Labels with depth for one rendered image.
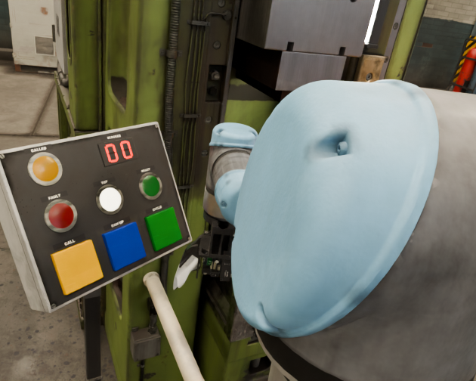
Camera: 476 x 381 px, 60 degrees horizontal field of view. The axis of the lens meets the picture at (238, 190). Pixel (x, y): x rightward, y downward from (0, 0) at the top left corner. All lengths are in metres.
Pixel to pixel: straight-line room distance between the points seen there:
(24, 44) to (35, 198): 5.78
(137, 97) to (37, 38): 5.40
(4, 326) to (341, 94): 2.08
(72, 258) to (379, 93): 0.67
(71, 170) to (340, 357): 0.67
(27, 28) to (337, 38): 5.62
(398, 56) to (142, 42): 0.84
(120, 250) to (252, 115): 0.95
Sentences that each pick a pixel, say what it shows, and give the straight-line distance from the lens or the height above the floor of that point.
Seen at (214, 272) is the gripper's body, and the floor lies 1.03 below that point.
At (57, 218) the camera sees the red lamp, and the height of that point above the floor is 1.09.
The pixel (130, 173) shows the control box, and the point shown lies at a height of 1.12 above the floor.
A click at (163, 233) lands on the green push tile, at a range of 0.88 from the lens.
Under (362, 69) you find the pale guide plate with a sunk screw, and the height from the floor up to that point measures 1.31.
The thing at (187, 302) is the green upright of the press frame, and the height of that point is 0.48.
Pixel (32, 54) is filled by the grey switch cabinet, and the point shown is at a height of 0.26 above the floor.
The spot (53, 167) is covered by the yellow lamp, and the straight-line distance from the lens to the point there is 0.78.
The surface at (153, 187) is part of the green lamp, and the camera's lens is 0.88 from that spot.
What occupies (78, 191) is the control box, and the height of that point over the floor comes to 1.12.
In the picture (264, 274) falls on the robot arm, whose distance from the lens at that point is 0.17.
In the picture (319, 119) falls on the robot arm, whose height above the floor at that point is 1.45.
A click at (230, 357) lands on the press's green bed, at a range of 1.46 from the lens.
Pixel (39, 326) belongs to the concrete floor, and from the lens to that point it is 2.14.
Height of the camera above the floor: 1.49
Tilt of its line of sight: 26 degrees down
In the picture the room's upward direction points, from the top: 9 degrees clockwise
